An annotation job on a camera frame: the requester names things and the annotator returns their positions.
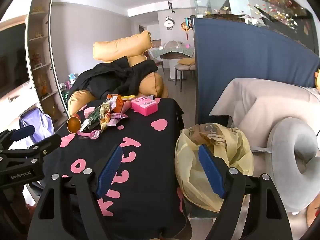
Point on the purple yellow wrapper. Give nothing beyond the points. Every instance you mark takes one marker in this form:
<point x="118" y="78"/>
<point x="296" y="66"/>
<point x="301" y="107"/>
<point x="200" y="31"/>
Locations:
<point x="118" y="116"/>

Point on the cream red patterned wrapper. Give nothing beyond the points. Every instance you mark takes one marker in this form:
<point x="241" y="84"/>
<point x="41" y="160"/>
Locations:
<point x="105" y="116"/>

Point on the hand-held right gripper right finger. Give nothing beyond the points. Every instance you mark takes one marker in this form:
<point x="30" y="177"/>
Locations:
<point x="212" y="172"/>

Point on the grey dining chair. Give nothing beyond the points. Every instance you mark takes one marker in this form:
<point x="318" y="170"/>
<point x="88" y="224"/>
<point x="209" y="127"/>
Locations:
<point x="183" y="71"/>

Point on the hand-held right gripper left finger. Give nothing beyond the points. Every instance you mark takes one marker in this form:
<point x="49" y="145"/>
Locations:
<point x="110" y="170"/>

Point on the grey neck pillow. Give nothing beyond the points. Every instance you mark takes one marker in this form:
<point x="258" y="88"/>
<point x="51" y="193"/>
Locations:
<point x="282" y="155"/>

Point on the purple plastic bag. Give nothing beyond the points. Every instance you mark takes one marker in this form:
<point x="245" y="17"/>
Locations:
<point x="37" y="122"/>

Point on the brown paper bag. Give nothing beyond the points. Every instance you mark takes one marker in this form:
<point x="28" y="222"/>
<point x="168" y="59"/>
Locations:
<point x="212" y="130"/>

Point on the red hanging ornament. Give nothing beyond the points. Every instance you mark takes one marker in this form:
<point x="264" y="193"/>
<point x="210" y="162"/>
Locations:
<point x="185" y="26"/>

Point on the white shelf unit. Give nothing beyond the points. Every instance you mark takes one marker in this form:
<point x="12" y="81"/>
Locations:
<point x="40" y="52"/>

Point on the yellow seat cushion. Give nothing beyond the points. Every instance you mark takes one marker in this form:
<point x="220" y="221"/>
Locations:
<point x="186" y="61"/>

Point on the black pendant lamp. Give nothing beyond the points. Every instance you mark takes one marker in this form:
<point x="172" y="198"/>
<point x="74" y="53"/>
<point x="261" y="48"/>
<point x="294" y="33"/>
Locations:
<point x="170" y="5"/>

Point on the glass fish tank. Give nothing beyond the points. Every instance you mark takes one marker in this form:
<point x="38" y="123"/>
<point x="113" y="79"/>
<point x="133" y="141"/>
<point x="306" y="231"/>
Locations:
<point x="217" y="0"/>

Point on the green white packet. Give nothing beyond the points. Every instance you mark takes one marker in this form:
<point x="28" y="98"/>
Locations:
<point x="91" y="120"/>

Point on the black cloth with pink print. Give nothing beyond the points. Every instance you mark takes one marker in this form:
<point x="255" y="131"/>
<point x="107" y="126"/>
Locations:
<point x="150" y="155"/>

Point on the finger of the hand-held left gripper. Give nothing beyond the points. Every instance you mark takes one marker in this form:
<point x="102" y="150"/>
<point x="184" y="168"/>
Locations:
<point x="47" y="145"/>
<point x="23" y="132"/>

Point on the orange snack wrapper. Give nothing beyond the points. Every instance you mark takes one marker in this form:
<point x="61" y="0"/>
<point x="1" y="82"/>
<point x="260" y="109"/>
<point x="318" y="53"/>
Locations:
<point x="122" y="105"/>

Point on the television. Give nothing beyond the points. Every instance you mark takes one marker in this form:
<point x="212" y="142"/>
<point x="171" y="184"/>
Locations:
<point x="12" y="60"/>

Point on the beige blanket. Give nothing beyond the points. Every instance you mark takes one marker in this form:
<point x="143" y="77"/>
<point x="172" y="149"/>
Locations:
<point x="250" y="100"/>

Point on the brown round bowl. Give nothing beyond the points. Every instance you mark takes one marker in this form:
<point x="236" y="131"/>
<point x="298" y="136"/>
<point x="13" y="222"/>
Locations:
<point x="73" y="124"/>

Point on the small pink cup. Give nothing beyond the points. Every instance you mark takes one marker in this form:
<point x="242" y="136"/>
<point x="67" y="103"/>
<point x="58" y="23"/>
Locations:
<point x="88" y="111"/>

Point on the pink box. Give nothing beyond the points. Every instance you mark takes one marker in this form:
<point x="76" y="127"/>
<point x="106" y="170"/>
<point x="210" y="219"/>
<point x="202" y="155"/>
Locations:
<point x="146" y="107"/>

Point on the dining table with cloth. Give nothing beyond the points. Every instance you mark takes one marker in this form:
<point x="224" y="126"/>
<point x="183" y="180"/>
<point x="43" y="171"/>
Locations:
<point x="172" y="53"/>

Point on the blue fabric cover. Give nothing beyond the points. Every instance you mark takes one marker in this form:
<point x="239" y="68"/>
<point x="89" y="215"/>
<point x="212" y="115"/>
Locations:
<point x="237" y="55"/>

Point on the panda wall decoration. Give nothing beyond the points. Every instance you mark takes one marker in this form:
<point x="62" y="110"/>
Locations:
<point x="169" y="22"/>

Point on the mesh food cover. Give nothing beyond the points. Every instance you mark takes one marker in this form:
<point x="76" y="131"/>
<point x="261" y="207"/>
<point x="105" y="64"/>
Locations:
<point x="173" y="44"/>

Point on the yellow plastic bag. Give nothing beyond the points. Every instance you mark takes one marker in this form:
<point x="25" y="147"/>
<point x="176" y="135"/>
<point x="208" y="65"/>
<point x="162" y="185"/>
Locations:
<point x="190" y="160"/>

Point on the black jacket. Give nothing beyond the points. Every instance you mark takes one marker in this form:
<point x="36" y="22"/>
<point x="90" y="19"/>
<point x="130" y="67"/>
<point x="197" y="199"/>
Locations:
<point x="112" y="75"/>

